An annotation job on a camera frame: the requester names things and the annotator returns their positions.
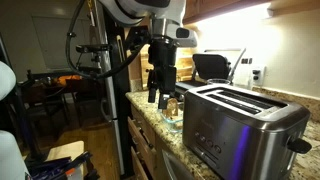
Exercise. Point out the brown bread slice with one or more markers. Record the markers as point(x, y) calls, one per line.
point(172, 108)

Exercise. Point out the wooden drawer cabinet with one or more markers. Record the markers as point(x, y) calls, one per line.
point(141, 140)

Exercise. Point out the stainless dishwasher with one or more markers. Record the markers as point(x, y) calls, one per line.
point(175, 166)

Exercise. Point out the clear drinking glass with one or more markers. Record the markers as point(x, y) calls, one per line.
point(218, 81)

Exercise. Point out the black panini grill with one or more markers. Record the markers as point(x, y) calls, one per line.
point(210, 66)

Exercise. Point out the light wooden stool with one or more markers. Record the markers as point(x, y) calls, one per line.
point(65, 150)

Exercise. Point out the white wall outlet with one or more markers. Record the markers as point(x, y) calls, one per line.
point(257, 75)

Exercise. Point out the stainless steel fridge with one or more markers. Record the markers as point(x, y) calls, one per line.
point(115, 100)

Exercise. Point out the blue and black tools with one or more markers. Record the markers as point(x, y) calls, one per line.
point(56, 168)

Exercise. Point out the dark wooden chair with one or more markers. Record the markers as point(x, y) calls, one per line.
point(40, 103)

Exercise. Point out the wooden upper cabinet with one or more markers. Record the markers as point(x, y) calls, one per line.
point(213, 6)

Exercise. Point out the stainless steel toaster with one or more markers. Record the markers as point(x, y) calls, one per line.
point(240, 133)

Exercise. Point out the dark dining table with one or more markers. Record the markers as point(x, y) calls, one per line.
point(66, 83)

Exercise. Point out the wooden cutting board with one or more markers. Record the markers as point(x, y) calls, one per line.
point(185, 68)

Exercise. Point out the white closed door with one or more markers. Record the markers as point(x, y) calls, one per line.
point(56, 43)

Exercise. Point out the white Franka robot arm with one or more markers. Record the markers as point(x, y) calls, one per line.
point(133, 10)

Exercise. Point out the under-cabinet light strip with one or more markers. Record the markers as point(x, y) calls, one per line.
point(233, 13)

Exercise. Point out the black stereo camera on tripod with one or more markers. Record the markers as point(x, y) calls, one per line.
point(93, 48)

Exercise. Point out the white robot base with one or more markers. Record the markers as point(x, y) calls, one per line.
point(10, 156)

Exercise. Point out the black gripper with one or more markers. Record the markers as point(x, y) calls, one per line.
point(162, 53)

